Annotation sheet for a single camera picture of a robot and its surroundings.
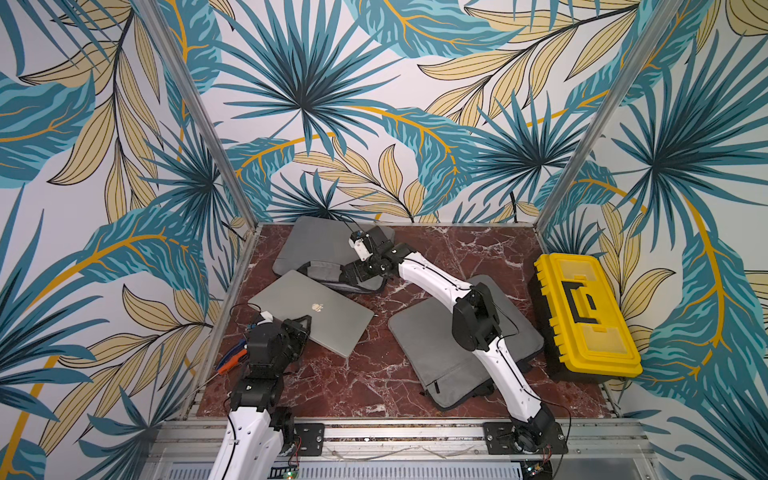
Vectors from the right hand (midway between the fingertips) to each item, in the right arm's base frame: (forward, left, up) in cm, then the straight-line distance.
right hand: (357, 267), depth 97 cm
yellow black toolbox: (-27, -58, +8) cm, 65 cm away
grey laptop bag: (-32, -24, -4) cm, 41 cm away
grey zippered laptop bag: (+6, +12, +2) cm, 14 cm away
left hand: (-21, +11, +6) cm, 24 cm away
